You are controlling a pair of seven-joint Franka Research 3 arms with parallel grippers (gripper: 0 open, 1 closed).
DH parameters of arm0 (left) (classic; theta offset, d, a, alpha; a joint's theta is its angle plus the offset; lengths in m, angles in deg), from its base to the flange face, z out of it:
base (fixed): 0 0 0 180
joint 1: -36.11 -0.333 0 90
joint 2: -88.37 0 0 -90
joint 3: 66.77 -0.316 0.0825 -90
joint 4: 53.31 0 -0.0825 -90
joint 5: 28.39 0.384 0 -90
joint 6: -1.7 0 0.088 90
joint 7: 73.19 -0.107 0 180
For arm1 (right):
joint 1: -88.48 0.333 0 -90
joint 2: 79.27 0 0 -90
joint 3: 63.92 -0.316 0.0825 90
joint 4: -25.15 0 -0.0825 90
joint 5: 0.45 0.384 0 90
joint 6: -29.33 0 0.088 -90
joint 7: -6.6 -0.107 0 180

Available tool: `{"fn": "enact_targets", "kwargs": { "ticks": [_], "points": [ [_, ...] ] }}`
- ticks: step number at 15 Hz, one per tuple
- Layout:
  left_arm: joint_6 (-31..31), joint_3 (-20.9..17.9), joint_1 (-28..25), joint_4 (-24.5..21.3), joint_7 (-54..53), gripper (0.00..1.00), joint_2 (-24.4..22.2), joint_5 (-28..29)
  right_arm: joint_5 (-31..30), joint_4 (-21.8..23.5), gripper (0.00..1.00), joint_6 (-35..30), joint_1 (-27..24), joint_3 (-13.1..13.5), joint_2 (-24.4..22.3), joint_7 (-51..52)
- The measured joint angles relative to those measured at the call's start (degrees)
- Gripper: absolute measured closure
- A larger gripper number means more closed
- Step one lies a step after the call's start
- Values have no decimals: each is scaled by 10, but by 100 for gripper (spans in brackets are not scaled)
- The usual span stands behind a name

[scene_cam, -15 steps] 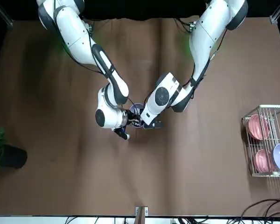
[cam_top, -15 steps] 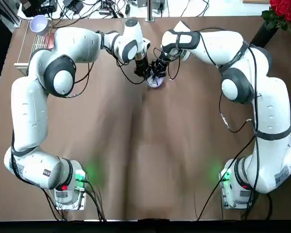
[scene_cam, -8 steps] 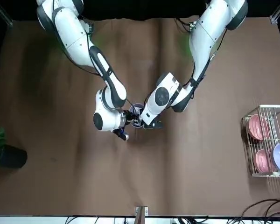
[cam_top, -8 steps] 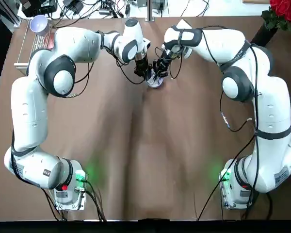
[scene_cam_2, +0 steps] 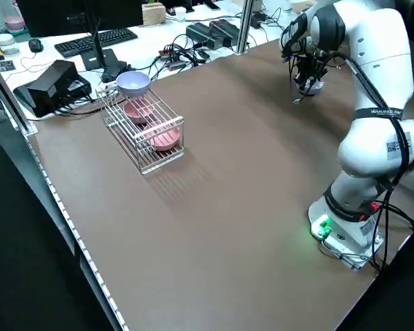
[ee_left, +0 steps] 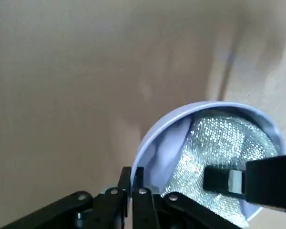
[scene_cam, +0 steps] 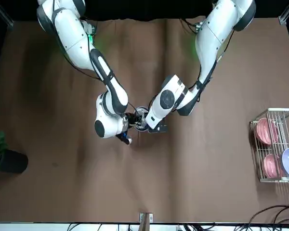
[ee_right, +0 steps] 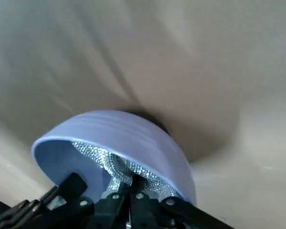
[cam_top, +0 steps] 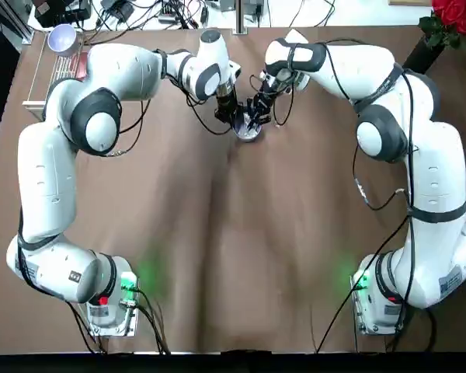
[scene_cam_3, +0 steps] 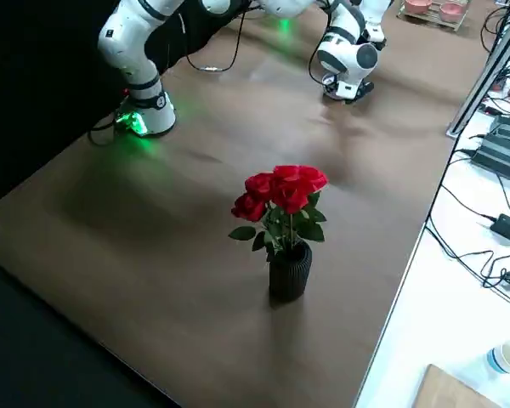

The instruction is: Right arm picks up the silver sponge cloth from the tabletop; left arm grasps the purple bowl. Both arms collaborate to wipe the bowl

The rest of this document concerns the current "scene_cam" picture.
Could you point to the black ribbed vase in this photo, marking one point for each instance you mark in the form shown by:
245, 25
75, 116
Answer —
14, 161

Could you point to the pink bowl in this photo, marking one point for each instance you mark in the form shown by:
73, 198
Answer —
271, 166
263, 131

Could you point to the aluminium frame profile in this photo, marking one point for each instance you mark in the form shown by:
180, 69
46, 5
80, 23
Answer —
8, 22
283, 19

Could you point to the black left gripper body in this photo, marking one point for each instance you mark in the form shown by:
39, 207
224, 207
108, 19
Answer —
161, 128

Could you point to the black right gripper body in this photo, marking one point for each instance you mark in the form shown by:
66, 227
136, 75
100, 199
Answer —
133, 120

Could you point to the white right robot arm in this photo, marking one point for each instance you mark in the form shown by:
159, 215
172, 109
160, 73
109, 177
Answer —
72, 36

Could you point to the aluminium camera post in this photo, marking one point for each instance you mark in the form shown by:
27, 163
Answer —
145, 220

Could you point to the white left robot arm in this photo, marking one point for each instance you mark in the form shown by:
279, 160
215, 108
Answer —
212, 36

